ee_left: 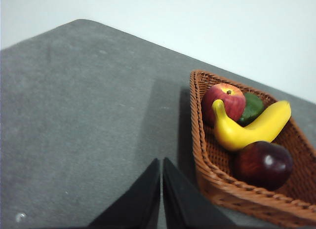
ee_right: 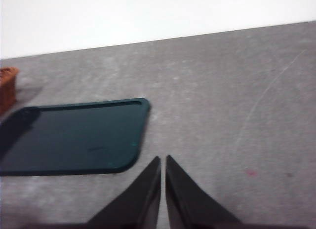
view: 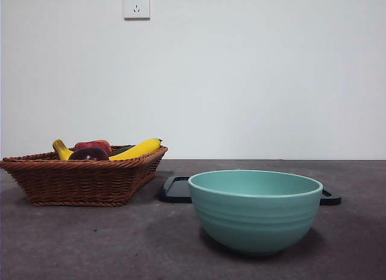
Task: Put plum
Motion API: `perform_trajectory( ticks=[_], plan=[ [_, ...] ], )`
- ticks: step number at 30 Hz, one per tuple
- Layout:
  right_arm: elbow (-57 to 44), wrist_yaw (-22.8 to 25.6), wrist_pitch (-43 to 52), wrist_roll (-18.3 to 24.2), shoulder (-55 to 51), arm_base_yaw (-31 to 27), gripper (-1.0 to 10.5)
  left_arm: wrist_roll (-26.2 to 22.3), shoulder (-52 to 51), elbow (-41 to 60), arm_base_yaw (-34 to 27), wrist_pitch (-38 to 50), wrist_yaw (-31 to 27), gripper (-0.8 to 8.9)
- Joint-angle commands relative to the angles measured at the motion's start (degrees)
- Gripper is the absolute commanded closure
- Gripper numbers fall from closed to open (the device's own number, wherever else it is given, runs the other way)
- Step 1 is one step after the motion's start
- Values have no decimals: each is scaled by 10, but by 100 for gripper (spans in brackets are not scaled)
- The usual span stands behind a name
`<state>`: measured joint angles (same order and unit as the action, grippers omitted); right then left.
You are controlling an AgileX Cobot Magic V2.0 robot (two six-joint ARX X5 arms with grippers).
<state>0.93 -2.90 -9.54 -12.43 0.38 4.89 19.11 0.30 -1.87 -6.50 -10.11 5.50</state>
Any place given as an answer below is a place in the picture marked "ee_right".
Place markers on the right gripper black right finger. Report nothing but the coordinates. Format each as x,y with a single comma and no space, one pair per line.
187,204

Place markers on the dark green rectangular tray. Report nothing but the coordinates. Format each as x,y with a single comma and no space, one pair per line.
74,140

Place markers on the brown wicker basket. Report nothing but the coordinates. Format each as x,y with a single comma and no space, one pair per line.
7,90

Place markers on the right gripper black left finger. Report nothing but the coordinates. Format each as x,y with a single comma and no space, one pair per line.
138,204

